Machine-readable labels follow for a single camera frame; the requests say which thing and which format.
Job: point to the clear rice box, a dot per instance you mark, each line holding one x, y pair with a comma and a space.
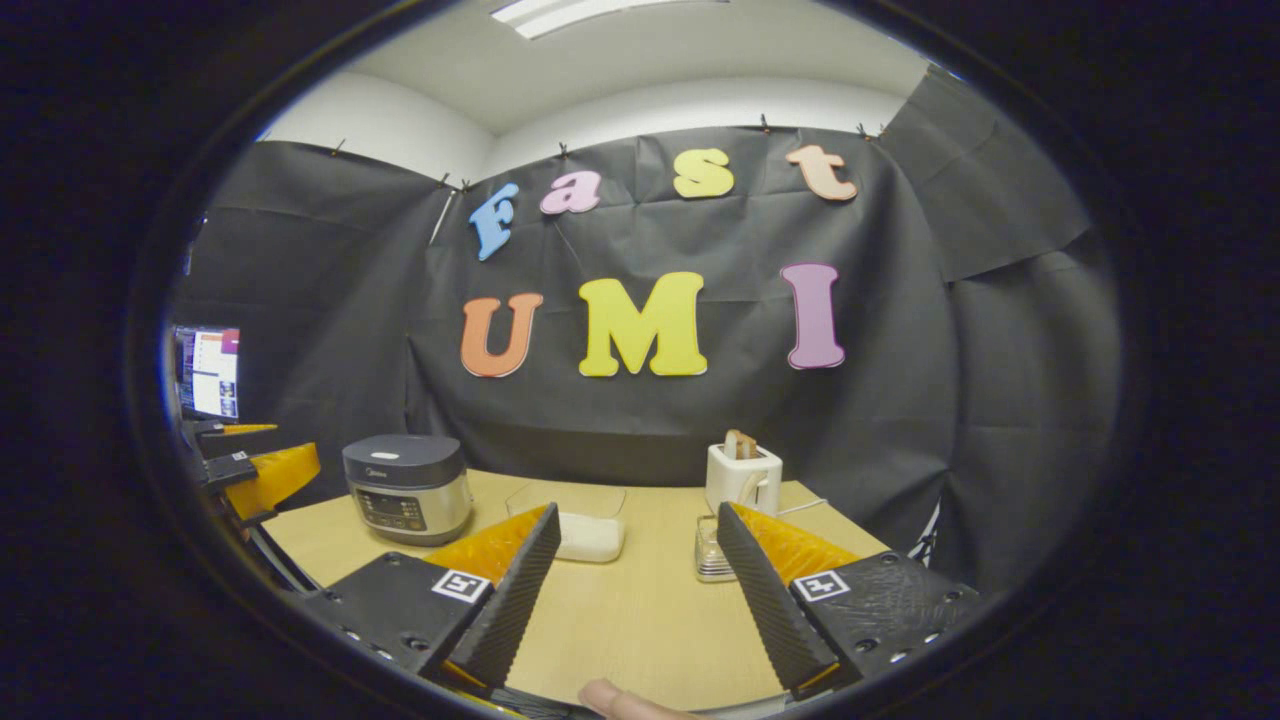
590, 540

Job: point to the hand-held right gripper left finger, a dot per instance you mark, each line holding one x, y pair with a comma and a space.
510, 600

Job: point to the long ceiling light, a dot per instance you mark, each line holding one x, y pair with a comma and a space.
560, 15

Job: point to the clear chopstick holder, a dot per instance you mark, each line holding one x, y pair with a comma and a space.
708, 560

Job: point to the white toaster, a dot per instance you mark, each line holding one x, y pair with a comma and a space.
740, 485

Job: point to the bread slice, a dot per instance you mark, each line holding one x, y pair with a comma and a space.
740, 445

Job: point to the computer monitor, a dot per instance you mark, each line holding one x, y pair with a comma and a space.
210, 375

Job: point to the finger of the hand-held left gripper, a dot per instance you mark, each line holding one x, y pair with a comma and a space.
208, 430
230, 468

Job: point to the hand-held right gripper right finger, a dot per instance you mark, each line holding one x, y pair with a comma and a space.
765, 610

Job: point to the grey rice cooker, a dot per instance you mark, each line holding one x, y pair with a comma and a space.
405, 500

